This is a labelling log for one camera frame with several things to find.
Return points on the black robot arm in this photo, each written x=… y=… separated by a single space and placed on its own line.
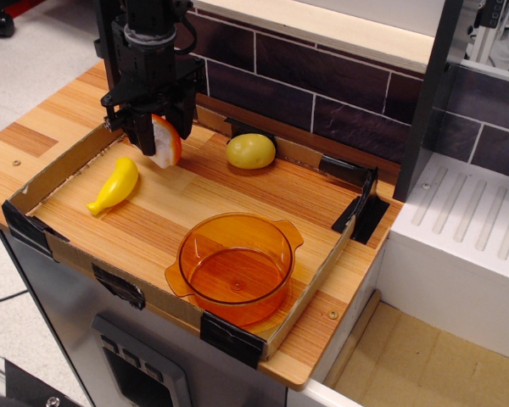
x=145 y=23

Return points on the white toy sink drainboard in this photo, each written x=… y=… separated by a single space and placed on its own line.
x=446 y=261

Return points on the black caster wheel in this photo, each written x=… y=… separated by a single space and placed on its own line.
x=7 y=27

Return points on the grey toy oven front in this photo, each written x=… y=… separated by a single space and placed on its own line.
x=143 y=376

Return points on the white orange toy sushi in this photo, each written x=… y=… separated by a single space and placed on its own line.
x=167 y=142

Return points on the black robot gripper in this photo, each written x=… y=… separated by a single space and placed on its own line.
x=151 y=80

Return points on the cardboard fence with black tape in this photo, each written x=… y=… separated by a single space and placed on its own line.
x=343 y=219

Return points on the black vertical post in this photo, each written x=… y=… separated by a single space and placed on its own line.
x=449 y=47

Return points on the yellow toy banana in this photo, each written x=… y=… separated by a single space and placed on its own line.
x=118 y=187

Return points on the yellow toy potato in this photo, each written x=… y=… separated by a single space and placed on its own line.
x=251 y=151

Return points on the orange transparent plastic pot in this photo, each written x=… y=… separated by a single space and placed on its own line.
x=237 y=266

